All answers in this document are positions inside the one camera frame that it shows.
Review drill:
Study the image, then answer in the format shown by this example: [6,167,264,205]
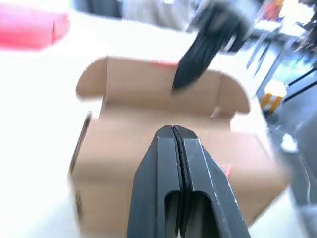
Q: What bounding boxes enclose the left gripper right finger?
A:
[174,125,252,238]

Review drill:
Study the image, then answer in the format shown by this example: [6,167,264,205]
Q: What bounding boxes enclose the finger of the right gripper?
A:
[172,31,211,91]
[174,34,223,91]

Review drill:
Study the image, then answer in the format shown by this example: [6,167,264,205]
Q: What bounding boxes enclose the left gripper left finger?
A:
[126,125,186,238]

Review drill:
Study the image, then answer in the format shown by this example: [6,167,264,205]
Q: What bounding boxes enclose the brown cardboard box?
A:
[68,56,291,236]

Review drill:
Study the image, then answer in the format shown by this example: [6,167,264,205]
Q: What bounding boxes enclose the red fabric bag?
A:
[0,4,71,52]

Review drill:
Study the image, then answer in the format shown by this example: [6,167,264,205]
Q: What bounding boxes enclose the black metal frame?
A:
[246,23,317,102]

